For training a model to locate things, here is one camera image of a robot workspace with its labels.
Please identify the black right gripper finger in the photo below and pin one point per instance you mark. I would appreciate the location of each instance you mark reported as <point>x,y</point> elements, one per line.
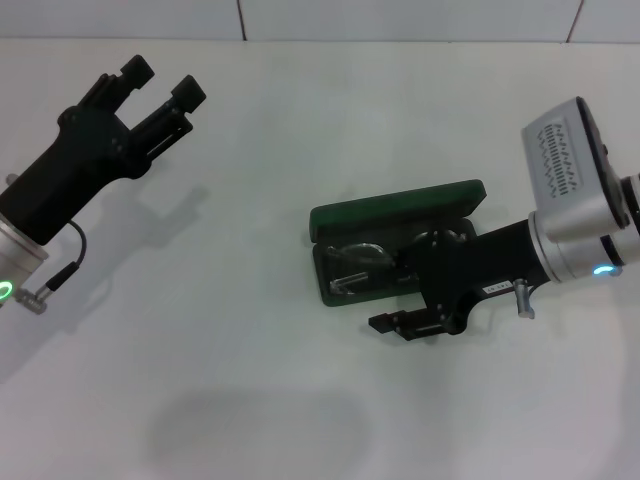
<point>390,322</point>
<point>410,270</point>

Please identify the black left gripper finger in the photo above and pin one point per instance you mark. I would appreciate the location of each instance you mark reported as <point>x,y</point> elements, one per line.
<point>189,94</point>
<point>136,72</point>

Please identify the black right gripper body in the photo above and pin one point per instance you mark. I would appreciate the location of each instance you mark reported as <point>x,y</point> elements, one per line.
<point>480,265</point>

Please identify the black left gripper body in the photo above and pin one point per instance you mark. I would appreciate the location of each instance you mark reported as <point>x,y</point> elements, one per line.
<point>75,165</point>

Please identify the clear white glasses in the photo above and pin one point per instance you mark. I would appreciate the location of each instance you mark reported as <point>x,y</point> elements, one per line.
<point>365,252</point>

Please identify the green glasses case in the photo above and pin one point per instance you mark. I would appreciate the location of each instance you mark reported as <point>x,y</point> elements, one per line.
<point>400,205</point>

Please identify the silver right wrist connector plug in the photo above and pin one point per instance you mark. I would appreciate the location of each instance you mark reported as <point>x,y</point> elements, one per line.
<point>524,300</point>

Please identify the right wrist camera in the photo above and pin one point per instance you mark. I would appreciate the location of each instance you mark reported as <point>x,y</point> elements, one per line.
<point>565,165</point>

